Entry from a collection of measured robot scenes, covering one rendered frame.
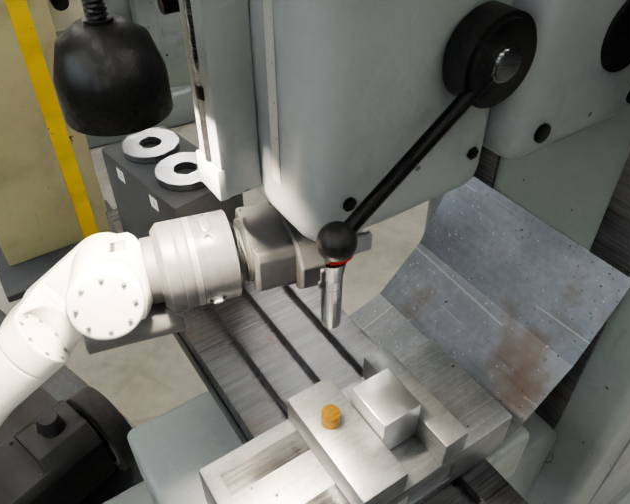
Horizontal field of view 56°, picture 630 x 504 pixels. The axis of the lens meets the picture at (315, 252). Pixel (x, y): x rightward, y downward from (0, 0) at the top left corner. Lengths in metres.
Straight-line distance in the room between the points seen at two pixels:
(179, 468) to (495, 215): 0.60
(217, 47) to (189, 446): 0.62
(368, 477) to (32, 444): 0.79
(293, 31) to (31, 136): 2.03
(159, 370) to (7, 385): 1.53
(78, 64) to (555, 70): 0.36
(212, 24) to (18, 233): 2.19
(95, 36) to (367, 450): 0.49
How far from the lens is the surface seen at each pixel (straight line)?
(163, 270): 0.55
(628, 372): 0.96
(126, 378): 2.13
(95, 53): 0.39
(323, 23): 0.38
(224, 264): 0.55
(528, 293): 0.93
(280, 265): 0.57
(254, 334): 0.92
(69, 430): 1.29
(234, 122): 0.46
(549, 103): 0.55
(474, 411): 0.78
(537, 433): 1.12
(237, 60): 0.45
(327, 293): 0.67
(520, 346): 0.94
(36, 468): 1.30
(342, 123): 0.41
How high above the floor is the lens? 1.63
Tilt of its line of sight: 41 degrees down
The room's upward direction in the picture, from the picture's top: straight up
